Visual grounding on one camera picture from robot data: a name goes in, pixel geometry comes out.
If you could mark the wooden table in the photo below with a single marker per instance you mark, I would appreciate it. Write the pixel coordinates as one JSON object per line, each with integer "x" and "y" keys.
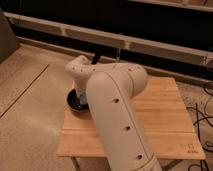
{"x": 164, "y": 118}

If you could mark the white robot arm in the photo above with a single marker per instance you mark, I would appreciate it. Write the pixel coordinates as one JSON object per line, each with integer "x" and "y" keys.
{"x": 109, "y": 89}

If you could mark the dark ceramic bowl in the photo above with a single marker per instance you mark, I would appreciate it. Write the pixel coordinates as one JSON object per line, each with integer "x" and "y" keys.
{"x": 73, "y": 102}

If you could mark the grey cabinet left edge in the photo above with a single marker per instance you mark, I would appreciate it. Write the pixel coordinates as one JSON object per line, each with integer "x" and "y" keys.
{"x": 8, "y": 40}

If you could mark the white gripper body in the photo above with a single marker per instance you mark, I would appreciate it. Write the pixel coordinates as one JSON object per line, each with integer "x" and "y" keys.
{"x": 83, "y": 98}

